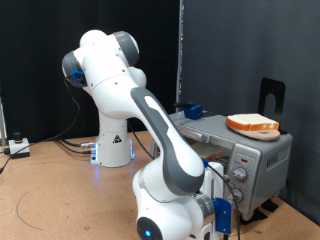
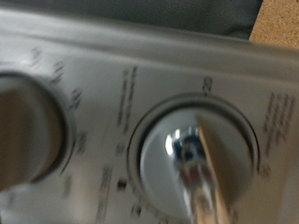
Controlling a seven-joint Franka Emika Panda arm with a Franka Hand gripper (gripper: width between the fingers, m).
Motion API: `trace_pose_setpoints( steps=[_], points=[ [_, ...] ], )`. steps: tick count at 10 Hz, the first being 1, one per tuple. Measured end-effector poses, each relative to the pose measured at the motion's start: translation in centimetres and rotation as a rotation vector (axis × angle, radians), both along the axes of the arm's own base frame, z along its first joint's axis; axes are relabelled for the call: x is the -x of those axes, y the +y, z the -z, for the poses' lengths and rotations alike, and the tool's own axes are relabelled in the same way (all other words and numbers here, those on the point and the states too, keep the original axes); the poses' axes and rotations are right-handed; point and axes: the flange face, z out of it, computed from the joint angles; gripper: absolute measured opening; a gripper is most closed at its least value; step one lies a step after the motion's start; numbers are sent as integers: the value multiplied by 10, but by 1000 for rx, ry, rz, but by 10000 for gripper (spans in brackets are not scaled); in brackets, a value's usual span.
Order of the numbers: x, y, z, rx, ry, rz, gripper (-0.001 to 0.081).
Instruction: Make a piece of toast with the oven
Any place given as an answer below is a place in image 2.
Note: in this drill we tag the silver toaster oven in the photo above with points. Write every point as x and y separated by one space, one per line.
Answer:
102 77

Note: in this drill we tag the silver oven knob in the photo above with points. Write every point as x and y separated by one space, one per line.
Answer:
162 174
28 133

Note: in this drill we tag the grey fabric curtain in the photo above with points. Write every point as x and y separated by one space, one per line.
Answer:
155 12

